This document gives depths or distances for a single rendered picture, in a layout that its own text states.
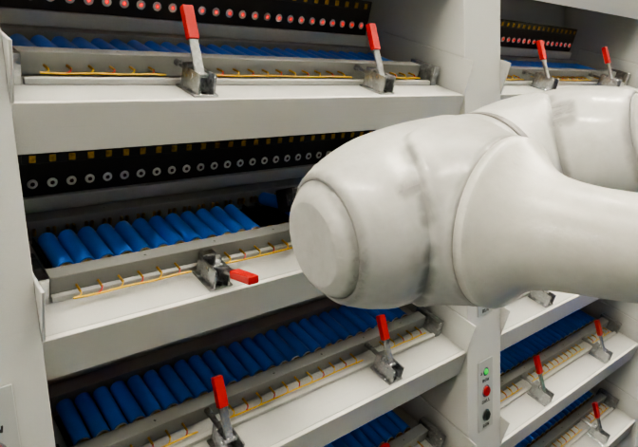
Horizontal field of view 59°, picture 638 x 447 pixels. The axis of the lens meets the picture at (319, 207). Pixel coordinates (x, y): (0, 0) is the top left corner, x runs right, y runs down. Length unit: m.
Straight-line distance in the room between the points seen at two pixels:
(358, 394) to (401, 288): 0.50
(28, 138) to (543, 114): 0.41
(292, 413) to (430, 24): 0.60
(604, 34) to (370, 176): 1.28
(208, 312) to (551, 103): 0.38
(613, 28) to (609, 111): 1.11
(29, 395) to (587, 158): 0.48
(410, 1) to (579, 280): 0.71
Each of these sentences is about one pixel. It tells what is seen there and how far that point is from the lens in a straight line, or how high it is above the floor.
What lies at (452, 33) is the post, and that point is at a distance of 0.90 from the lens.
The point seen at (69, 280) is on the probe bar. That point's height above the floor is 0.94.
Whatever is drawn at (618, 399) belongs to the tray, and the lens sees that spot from 1.68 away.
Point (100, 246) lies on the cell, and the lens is 0.64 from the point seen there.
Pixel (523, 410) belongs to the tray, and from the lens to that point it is 1.21.
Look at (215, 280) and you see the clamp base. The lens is 0.60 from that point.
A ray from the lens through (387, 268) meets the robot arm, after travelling 0.30.
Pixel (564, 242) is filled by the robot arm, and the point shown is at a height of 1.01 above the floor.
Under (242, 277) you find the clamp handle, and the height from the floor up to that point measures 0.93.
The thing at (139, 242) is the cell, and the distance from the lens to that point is 0.65.
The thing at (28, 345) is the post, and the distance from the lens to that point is 0.54.
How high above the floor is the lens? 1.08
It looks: 9 degrees down
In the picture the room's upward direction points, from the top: 3 degrees counter-clockwise
